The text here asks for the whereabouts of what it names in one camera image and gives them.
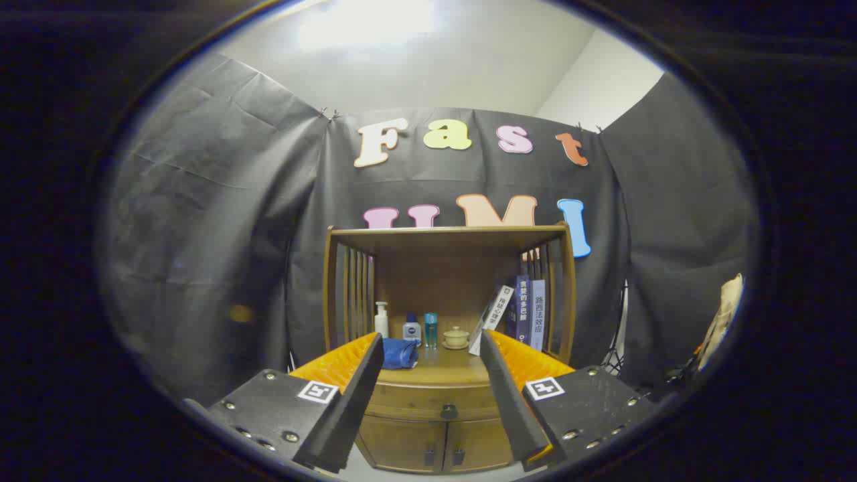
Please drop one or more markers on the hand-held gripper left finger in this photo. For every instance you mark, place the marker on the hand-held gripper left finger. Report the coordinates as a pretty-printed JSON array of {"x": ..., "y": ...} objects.
[{"x": 358, "y": 402}]

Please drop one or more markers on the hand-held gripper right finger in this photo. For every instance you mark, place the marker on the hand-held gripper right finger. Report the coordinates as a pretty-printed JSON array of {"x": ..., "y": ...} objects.
[{"x": 505, "y": 402}]

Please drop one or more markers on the wooden drawer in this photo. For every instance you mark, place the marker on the wooden drawer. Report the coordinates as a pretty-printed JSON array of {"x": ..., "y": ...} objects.
[{"x": 415, "y": 400}]

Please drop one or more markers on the wooden cabinet door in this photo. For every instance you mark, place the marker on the wooden cabinet door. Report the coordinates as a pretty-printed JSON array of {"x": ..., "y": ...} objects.
[
  {"x": 402, "y": 445},
  {"x": 479, "y": 442}
]

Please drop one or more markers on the wooden countertop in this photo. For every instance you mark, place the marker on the wooden countertop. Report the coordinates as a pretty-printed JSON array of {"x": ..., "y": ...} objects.
[{"x": 448, "y": 368}]

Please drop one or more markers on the wooden cabinet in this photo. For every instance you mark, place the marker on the wooden cabinet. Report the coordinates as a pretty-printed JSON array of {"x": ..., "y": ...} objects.
[{"x": 442, "y": 268}]

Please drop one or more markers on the blue folded towel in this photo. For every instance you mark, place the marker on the blue folded towel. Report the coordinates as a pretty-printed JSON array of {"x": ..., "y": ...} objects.
[{"x": 398, "y": 355}]

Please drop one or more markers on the white pump bottle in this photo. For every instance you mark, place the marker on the white pump bottle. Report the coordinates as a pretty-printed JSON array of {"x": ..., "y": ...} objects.
[{"x": 381, "y": 325}]

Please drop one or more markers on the beige lidded tea cup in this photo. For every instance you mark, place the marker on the beige lidded tea cup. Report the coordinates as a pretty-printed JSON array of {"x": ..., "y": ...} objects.
[{"x": 456, "y": 337}]

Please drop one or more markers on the white book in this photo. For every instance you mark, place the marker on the white book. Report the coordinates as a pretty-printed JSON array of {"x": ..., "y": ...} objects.
[{"x": 494, "y": 314}]

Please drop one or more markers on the white bottle with blue cap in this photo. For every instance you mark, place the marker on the white bottle with blue cap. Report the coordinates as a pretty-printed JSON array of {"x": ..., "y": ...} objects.
[{"x": 412, "y": 331}]

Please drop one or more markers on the pale grey book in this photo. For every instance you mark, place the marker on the pale grey book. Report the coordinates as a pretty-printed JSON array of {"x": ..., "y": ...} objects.
[{"x": 537, "y": 314}]

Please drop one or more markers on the dark blue book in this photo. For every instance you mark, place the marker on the dark blue book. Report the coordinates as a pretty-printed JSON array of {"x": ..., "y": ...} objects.
[{"x": 521, "y": 304}]

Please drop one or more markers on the clear blue bottle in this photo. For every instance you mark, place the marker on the clear blue bottle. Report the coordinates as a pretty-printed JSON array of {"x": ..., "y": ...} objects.
[{"x": 430, "y": 331}]

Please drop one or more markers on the beige hanging cloth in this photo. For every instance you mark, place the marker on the beige hanging cloth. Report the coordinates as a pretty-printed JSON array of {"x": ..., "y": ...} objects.
[{"x": 726, "y": 314}]

